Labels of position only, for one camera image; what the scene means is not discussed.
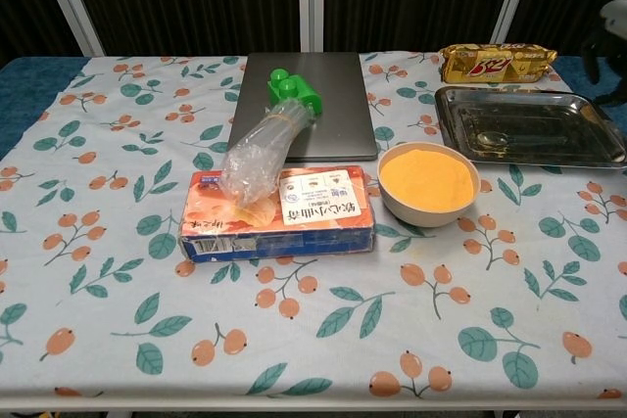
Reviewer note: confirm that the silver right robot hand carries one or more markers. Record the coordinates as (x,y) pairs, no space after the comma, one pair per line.
(614,46)

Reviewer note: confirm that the metal spoon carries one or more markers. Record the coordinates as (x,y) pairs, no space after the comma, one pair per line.
(492,138)

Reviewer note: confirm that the stainless steel tray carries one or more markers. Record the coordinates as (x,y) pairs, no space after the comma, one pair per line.
(539,114)

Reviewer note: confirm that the beige bowl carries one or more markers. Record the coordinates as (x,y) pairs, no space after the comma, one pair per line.
(416,216)

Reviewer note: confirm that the gold snack package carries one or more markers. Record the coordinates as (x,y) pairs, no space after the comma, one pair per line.
(495,65)

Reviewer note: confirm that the grey closed laptop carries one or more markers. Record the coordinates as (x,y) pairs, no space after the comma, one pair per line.
(338,109)

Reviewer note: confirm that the green toy building block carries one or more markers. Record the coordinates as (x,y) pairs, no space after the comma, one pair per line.
(299,92)

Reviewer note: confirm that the orange and blue cookie box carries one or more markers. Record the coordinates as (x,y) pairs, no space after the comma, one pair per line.
(323,232)

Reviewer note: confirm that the clear plastic tube bag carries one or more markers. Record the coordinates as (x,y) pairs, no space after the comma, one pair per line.
(255,153)

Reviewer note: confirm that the floral print tablecloth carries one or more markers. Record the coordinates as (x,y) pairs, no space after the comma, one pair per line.
(122,242)

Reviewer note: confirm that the blue felt table cover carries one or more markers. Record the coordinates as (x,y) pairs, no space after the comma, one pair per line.
(29,90)

